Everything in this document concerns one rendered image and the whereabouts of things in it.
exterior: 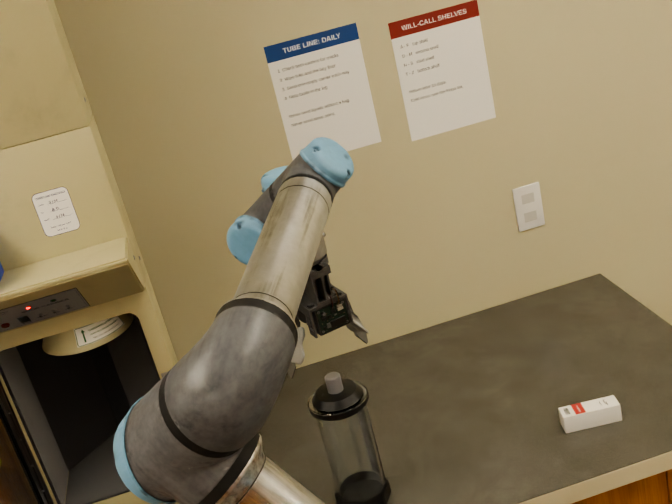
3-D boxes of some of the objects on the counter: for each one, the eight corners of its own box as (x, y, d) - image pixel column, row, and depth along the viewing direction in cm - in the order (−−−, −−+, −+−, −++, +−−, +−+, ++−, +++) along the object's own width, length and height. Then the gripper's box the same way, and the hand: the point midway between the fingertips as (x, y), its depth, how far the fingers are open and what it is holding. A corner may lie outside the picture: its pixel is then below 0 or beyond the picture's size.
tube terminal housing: (67, 474, 193) (-73, 145, 164) (209, 429, 196) (97, 99, 167) (57, 547, 170) (-107, 179, 141) (218, 495, 173) (91, 125, 145)
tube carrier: (373, 466, 168) (349, 372, 160) (402, 493, 159) (378, 395, 151) (325, 492, 165) (297, 397, 157) (351, 521, 155) (324, 422, 147)
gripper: (262, 291, 134) (294, 399, 141) (372, 245, 141) (396, 350, 148) (242, 275, 141) (273, 379, 149) (347, 232, 148) (372, 333, 156)
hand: (327, 359), depth 151 cm, fingers open, 14 cm apart
